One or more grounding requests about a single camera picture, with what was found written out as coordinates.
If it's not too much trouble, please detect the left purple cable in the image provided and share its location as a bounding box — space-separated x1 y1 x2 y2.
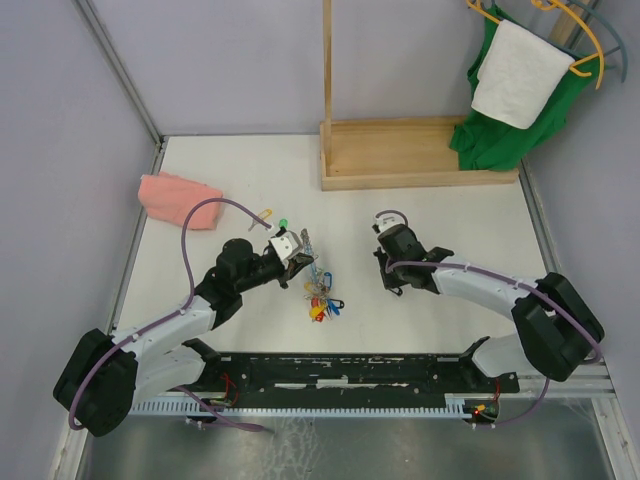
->
68 198 276 431

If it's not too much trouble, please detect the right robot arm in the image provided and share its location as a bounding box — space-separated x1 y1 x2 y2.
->
372 218 605 391

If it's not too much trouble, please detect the white towel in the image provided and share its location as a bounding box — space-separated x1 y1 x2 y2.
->
471 20 574 130

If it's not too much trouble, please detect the green cloth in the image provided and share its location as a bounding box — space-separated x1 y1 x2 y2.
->
450 5 600 171

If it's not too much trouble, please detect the yellow tag key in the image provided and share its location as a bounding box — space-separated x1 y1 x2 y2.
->
248 208 273 232

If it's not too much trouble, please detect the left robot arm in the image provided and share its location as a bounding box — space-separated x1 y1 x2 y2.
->
53 232 314 437

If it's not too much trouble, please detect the metal keyring plate with keys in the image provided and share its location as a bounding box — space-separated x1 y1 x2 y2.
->
300 229 345 323

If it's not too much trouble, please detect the grey-green hanger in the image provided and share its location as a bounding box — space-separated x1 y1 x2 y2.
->
570 0 629 84

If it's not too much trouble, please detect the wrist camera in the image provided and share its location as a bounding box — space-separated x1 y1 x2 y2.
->
269 227 304 266
372 209 408 235

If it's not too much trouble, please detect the pink folded towel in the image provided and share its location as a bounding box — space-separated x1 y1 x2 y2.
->
138 172 223 227

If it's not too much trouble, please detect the metal corner frame post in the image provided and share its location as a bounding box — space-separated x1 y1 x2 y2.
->
71 0 163 145

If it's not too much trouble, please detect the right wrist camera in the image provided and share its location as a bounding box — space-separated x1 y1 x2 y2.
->
372 209 408 235

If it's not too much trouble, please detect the white cable duct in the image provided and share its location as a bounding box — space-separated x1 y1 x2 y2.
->
129 392 474 416

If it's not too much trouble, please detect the wooden rack stand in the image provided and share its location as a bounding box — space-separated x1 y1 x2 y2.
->
319 1 519 192

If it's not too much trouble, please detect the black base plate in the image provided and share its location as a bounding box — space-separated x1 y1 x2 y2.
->
188 352 520 410

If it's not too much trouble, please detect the yellow hanger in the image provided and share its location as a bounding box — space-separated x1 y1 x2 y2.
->
465 0 606 91

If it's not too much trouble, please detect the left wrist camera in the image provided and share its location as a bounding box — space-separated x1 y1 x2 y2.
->
269 227 304 266

